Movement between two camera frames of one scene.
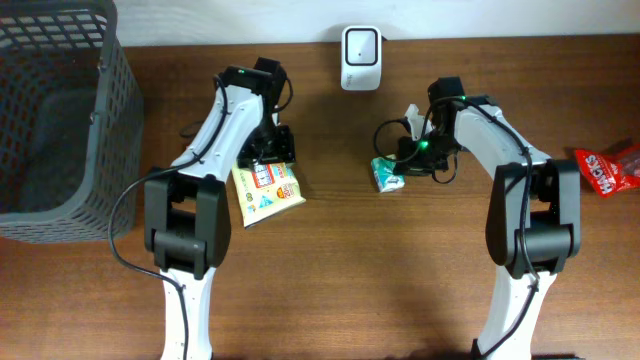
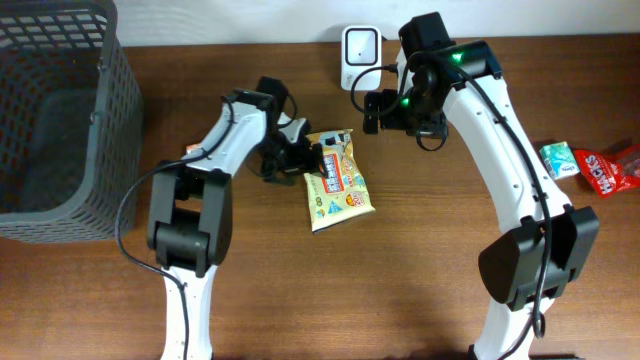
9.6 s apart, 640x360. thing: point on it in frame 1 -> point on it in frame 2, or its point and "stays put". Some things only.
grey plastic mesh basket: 71,123 stays put
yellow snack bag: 267,190 -> 343,195
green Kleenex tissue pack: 382,168 -> 559,160
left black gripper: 273,151 -> 310,158
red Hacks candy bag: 616,171 stays put
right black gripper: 409,161 -> 433,126
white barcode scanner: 361,58 stays put
